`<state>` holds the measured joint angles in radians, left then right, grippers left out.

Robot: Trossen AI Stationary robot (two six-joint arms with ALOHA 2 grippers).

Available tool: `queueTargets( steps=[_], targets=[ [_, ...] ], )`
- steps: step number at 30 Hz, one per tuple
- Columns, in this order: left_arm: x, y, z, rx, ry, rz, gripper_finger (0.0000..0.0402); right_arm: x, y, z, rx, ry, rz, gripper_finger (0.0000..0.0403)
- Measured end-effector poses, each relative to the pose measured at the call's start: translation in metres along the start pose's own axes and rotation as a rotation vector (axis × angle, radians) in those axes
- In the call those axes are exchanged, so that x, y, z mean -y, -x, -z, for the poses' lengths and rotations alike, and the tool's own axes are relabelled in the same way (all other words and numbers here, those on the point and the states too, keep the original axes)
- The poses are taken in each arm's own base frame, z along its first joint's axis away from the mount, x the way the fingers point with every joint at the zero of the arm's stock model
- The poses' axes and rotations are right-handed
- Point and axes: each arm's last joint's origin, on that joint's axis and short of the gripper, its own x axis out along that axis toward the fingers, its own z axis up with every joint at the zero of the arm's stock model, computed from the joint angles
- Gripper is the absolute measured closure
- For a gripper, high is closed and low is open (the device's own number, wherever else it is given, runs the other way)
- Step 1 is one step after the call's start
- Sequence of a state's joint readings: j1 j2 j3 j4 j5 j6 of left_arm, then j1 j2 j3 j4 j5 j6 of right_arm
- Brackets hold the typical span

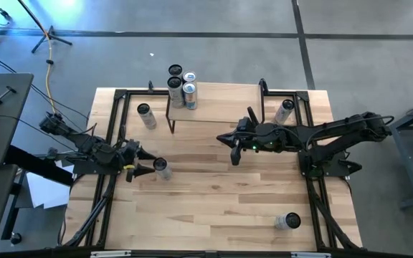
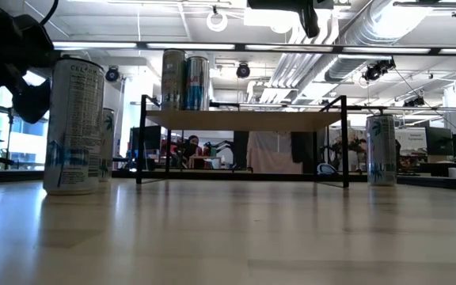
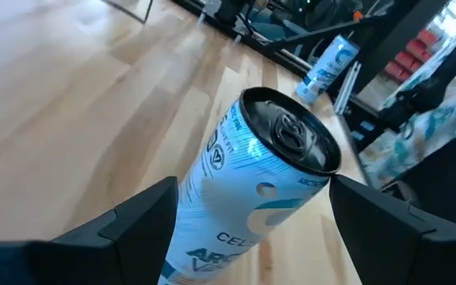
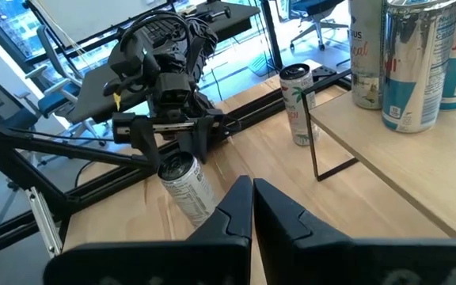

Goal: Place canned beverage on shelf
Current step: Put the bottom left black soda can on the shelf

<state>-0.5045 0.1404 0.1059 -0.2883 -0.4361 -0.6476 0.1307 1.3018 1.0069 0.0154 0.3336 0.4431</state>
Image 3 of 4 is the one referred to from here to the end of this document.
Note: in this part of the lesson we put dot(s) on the black rig post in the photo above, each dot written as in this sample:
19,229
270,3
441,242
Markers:
386,35

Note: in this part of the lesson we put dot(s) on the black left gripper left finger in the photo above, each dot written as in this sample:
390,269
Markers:
113,245

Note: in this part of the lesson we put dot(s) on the white Celsius can black top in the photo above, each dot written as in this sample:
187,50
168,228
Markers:
244,178
325,71

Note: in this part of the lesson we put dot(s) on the red storage bin rack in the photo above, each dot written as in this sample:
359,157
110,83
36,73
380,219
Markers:
410,53

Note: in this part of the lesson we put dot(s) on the silver metal bracket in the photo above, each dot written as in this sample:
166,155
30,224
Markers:
346,87

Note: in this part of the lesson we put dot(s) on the teal white patterned cloth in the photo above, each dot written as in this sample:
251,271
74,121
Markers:
430,130

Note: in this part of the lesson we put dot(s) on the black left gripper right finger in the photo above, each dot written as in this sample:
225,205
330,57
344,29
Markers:
390,245

